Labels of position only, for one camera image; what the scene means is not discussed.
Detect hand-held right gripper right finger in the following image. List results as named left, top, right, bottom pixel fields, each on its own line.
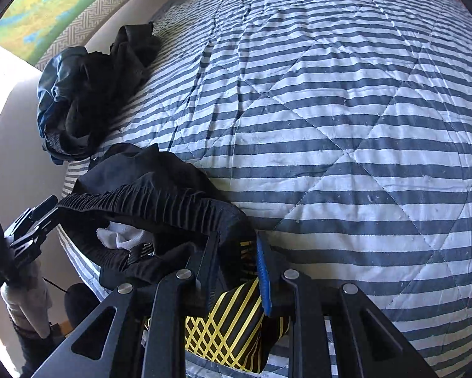
left=256, top=231, right=440, bottom=378

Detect white sock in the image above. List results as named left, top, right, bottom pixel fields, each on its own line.
left=96, top=222, right=155, bottom=251

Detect dark blue leather jacket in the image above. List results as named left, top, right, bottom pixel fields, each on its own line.
left=36, top=45, right=89, bottom=164

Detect black shorts with elastic waistband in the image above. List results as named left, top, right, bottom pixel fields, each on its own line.
left=57, top=144, right=257, bottom=289

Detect blue white striped quilt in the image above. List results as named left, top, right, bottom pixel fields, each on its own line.
left=57, top=0, right=472, bottom=378

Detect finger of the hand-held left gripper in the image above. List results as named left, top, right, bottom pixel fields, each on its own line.
left=8, top=224, right=51, bottom=269
left=23, top=195, right=60, bottom=231

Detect black round object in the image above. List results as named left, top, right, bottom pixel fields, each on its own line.
left=64, top=283, right=100, bottom=333

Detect black garment with yellow stripes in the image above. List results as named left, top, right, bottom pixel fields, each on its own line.
left=141, top=240, right=292, bottom=375

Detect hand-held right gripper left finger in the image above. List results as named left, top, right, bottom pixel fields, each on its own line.
left=31, top=230, right=223, bottom=378

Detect black crumpled garment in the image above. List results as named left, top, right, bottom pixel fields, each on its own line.
left=60, top=24, right=162, bottom=158

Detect person's left forearm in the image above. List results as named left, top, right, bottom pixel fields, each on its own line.
left=0, top=262, right=68, bottom=378

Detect green yellow wall painting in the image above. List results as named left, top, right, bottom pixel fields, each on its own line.
left=0, top=0, right=150, bottom=67

